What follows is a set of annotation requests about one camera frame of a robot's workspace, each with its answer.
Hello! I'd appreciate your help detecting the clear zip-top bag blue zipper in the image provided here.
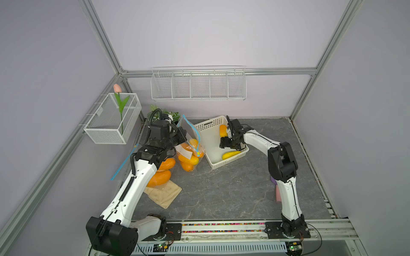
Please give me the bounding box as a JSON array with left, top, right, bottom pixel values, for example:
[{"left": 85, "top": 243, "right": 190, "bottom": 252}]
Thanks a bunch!
[{"left": 109, "top": 143, "right": 177, "bottom": 189}]

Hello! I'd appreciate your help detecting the small orange mango front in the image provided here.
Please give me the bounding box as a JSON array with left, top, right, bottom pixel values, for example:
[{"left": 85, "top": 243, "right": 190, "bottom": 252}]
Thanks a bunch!
[{"left": 189, "top": 139, "right": 199, "bottom": 148}]

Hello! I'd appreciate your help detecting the small orange mango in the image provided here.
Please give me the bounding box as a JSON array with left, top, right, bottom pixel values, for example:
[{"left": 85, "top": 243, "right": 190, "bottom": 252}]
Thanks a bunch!
[
  {"left": 189, "top": 139, "right": 199, "bottom": 148},
  {"left": 158, "top": 158, "right": 176, "bottom": 172}
]

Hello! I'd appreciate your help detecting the large orange mango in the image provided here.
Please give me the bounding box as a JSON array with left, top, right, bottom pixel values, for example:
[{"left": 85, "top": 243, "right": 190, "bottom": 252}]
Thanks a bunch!
[{"left": 147, "top": 170, "right": 172, "bottom": 188}]

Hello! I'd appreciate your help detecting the big orange mango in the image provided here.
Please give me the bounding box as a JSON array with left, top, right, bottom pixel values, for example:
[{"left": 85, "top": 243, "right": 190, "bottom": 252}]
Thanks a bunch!
[{"left": 180, "top": 161, "right": 195, "bottom": 172}]

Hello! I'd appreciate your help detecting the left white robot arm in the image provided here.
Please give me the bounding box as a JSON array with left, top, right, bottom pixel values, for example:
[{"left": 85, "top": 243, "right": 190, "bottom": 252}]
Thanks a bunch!
[{"left": 85, "top": 109, "right": 186, "bottom": 256}]

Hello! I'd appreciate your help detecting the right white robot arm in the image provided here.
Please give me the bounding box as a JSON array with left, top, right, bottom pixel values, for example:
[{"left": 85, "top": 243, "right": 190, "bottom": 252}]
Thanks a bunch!
[{"left": 220, "top": 116, "right": 310, "bottom": 239}]

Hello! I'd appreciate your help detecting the yellow mango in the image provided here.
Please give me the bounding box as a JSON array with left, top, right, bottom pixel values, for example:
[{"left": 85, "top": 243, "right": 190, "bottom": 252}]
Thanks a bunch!
[{"left": 222, "top": 151, "right": 241, "bottom": 160}]

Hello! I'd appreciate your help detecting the small orange mango right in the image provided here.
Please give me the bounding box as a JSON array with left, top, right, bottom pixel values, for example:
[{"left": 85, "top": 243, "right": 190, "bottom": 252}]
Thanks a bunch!
[{"left": 158, "top": 158, "right": 176, "bottom": 172}]

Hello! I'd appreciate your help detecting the green potted plant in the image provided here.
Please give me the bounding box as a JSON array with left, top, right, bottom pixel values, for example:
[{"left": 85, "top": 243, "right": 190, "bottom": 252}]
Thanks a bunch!
[{"left": 147, "top": 105, "right": 181, "bottom": 124}]

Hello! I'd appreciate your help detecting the white plastic perforated basket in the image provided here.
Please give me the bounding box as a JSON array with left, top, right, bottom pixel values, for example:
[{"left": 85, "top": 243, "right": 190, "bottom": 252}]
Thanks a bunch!
[{"left": 194, "top": 116, "right": 249, "bottom": 170}]

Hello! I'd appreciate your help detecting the pink artificial tulip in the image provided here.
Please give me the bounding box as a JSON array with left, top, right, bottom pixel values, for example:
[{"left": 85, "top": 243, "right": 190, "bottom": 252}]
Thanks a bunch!
[{"left": 113, "top": 84, "right": 130, "bottom": 134}]

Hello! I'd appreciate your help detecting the purple pink brush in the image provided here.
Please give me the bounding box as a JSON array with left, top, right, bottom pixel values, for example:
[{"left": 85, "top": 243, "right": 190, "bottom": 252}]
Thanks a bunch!
[{"left": 271, "top": 177, "right": 282, "bottom": 203}]

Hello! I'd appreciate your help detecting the white wire wall shelf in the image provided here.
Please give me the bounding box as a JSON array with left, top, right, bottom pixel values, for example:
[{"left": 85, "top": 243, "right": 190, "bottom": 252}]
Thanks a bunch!
[{"left": 151, "top": 66, "right": 247, "bottom": 101}]

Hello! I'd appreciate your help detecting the white mesh wall basket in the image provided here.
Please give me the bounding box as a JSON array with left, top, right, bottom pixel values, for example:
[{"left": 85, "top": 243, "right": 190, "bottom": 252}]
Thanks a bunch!
[{"left": 83, "top": 93, "right": 142, "bottom": 145}]

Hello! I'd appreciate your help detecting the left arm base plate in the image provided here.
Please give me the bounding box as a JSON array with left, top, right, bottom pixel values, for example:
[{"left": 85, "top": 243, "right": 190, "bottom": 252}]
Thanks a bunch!
[{"left": 143, "top": 223, "right": 182, "bottom": 242}]

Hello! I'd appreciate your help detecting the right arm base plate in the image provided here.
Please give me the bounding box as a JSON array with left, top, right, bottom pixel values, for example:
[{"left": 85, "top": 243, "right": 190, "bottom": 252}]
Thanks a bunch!
[{"left": 264, "top": 221, "right": 311, "bottom": 240}]

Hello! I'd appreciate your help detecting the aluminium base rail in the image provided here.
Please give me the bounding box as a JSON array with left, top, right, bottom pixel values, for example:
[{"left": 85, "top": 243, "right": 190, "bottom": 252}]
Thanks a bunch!
[{"left": 85, "top": 219, "right": 359, "bottom": 256}]

